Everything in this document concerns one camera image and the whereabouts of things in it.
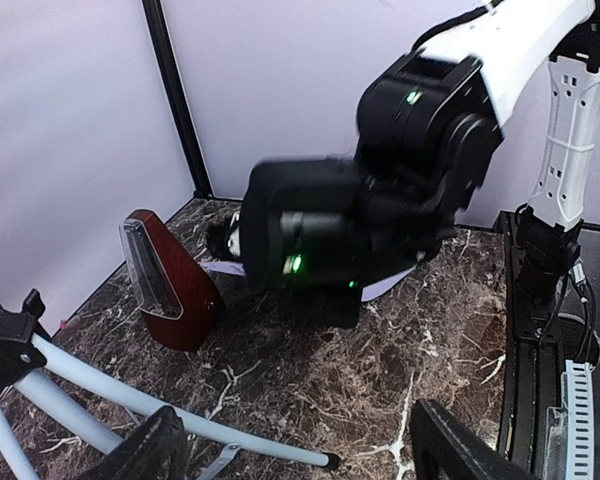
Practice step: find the white slotted cable duct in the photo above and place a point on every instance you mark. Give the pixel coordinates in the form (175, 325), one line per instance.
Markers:
(570, 433)

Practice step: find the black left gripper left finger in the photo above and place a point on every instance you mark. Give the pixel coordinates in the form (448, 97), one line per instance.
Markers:
(155, 450)

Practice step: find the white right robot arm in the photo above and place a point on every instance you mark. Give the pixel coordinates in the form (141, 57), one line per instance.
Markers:
(430, 124)

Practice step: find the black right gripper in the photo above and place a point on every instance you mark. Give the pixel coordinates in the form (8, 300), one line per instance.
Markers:
(320, 231)

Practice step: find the red-brown wooden metronome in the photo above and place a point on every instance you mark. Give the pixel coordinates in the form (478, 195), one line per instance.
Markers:
(177, 299)

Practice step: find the lavender sheet music page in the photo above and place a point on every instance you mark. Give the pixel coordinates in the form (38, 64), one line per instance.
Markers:
(369, 293)

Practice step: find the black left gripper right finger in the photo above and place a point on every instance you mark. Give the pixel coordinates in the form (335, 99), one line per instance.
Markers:
(444, 448)

